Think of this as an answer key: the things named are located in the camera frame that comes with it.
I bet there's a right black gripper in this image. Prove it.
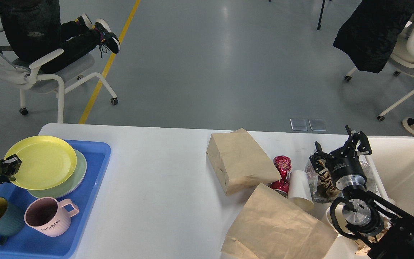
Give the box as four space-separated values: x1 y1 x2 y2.
309 125 372 191

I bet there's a yellow plastic plate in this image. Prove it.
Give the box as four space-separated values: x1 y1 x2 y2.
5 136 77 190

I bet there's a pink HOME mug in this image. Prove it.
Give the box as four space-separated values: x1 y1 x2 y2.
24 197 79 237

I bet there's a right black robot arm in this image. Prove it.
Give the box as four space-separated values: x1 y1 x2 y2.
309 125 414 259

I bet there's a right floor plate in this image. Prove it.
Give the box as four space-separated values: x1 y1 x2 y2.
308 118 327 131

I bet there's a floor plate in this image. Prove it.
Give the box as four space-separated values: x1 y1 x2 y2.
308 118 327 131
290 118 308 131

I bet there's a clear bag with brown paper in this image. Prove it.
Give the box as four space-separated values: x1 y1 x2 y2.
305 156 378 203

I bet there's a left floor plate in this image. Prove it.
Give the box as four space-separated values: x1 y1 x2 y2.
290 118 308 131

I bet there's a white paper cup upright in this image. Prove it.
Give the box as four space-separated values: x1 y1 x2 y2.
323 204 345 232

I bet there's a white paper cup lying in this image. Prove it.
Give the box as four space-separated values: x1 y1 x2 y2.
287 170 314 212

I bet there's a red crumpled snack wrapper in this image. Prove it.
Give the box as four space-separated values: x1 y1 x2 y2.
270 156 292 198

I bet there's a pale green plate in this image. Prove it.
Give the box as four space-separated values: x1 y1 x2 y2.
28 150 87 198

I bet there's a white plastic bin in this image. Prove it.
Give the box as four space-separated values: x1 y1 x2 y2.
369 136 414 216

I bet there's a blue plastic tray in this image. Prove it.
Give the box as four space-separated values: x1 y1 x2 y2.
0 140 111 259

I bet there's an upper brown paper bag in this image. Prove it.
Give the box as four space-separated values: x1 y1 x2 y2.
206 128 281 196

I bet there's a grey office chair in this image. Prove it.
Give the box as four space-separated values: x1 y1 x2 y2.
0 27 119 123

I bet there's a lower brown paper bag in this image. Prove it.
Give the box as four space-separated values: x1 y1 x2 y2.
221 183 338 259

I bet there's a black jacket on chair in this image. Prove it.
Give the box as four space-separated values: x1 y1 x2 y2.
333 0 414 73

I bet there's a black stand leg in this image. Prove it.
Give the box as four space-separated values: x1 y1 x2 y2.
316 0 326 31

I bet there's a person in black clothes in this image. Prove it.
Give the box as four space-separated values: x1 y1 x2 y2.
0 0 120 73

